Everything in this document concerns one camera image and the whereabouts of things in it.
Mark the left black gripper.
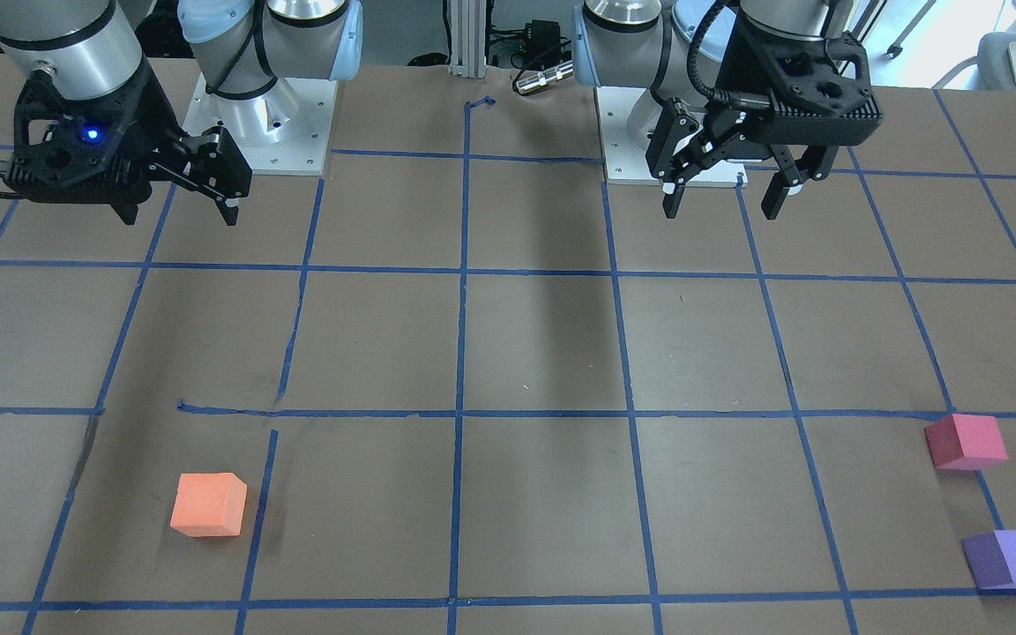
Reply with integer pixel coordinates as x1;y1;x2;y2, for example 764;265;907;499
646;13;884;220

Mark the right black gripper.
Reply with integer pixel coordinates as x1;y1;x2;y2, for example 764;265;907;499
4;62;251;228

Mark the orange foam block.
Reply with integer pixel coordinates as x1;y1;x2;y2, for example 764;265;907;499
169;473;249;538

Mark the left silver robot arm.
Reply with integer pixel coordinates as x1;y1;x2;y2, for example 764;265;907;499
572;1;884;220

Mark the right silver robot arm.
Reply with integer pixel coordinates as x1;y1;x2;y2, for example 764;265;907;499
0;1;364;226

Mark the silver cylindrical connector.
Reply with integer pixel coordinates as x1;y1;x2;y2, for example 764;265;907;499
512;60;575;96

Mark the black power adapter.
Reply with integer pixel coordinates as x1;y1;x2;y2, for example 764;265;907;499
521;19;562;59

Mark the red foam block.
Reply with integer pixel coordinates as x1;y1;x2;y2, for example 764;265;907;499
923;412;1009;471

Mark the purple foam block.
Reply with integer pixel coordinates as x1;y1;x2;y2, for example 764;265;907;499
962;529;1016;590

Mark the aluminium frame post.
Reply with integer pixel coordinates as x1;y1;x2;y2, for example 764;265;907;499
444;0;490;80

